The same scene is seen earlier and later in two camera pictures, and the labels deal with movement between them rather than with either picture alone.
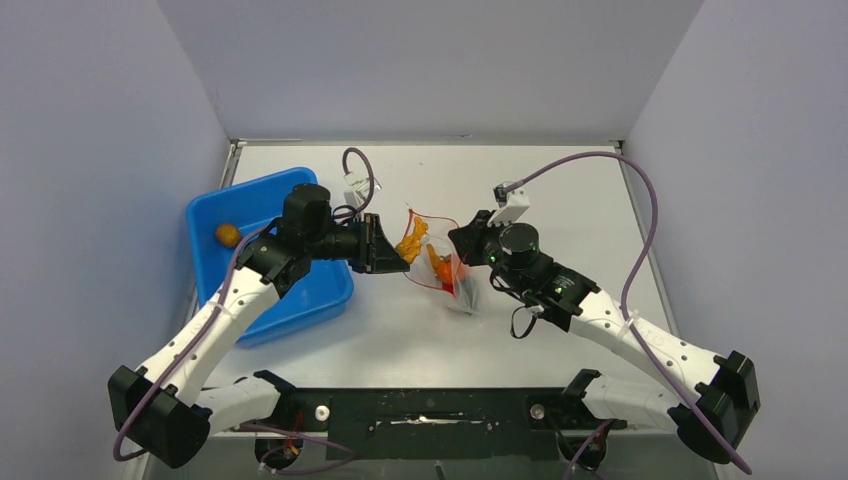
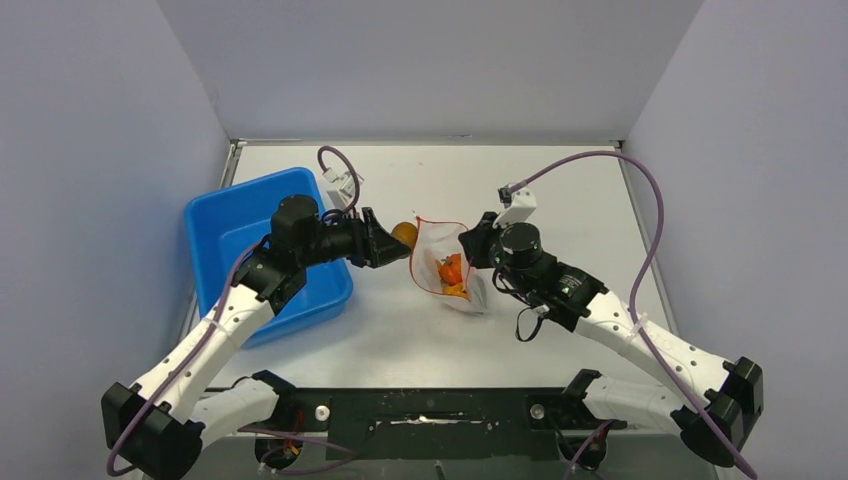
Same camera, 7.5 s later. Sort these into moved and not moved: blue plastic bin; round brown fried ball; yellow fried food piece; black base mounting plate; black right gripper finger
Moved: yellow fried food piece; round brown fried ball
Not moved: black base mounting plate; blue plastic bin; black right gripper finger
